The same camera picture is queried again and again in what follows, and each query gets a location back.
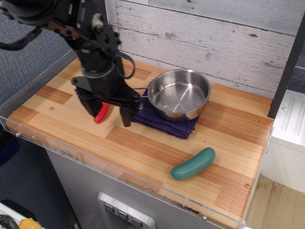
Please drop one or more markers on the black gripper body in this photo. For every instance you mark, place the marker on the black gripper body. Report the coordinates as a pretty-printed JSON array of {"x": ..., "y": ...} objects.
[{"x": 109, "y": 87}]

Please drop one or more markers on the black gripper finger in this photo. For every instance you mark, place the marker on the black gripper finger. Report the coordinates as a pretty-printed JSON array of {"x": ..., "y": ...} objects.
[
  {"x": 92, "y": 105},
  {"x": 126, "y": 115}
]

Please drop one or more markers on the red-handled grey fork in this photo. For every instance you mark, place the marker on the red-handled grey fork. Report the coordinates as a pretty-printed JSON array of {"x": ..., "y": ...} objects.
[{"x": 102, "y": 113}]

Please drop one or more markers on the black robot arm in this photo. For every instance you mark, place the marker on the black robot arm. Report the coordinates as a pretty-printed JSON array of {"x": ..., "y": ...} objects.
[{"x": 84, "y": 26}]

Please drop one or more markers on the stainless steel pot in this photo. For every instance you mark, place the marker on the stainless steel pot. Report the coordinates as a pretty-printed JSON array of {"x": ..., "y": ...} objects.
[{"x": 176, "y": 95}]

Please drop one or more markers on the green toy cucumber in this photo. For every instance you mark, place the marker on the green toy cucumber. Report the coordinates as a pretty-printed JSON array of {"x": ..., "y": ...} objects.
[{"x": 194, "y": 165}]

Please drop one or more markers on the purple folded cloth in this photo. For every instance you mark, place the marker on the purple folded cloth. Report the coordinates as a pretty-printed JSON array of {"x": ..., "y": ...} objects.
[{"x": 166, "y": 124}]

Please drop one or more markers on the silver toy appliance cabinet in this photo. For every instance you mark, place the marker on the silver toy appliance cabinet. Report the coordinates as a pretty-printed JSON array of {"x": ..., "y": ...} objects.
[{"x": 140, "y": 178}]

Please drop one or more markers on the silver button panel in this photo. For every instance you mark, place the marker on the silver button panel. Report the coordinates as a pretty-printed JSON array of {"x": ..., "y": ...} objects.
[{"x": 118, "y": 215}]

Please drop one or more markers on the white cabinet at right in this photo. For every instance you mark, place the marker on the white cabinet at right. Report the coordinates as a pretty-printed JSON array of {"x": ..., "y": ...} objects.
[{"x": 284, "y": 161}]

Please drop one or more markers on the dark grey right post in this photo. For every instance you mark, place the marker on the dark grey right post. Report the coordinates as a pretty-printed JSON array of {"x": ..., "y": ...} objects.
[{"x": 288, "y": 70}]

